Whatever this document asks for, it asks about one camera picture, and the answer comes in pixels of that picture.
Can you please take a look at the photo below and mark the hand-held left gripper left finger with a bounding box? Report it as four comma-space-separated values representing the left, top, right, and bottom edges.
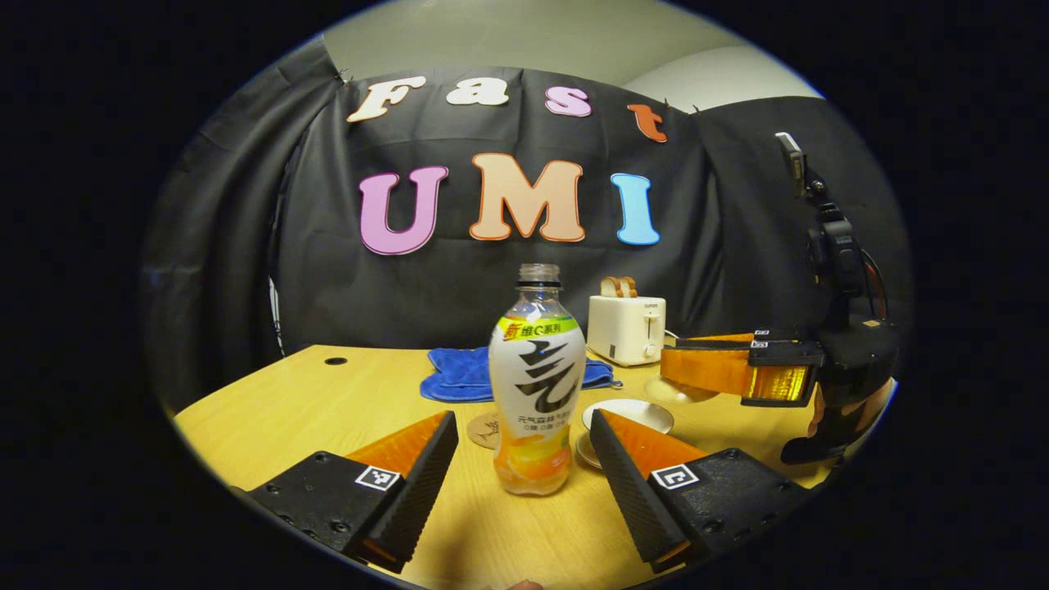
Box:
246, 410, 460, 574

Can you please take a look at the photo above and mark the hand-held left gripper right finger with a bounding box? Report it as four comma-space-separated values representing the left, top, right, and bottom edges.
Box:
589, 408, 812, 574

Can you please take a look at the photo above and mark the white ceramic teacup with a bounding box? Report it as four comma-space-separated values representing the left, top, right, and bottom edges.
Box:
582, 399, 674, 447

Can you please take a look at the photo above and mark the round cork coaster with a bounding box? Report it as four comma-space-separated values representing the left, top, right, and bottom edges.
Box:
466, 412, 501, 450

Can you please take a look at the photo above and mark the clear water bottle white label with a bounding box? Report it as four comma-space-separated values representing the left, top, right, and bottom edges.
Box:
488, 263, 588, 497

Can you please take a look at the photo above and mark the white toaster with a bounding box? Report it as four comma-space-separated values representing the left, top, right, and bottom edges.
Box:
587, 295, 666, 366

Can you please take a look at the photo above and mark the blue folded towel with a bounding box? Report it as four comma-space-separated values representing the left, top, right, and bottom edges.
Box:
420, 346, 615, 403

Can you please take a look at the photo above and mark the dark gripper cable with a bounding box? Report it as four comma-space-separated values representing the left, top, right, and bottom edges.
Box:
861, 248, 889, 322

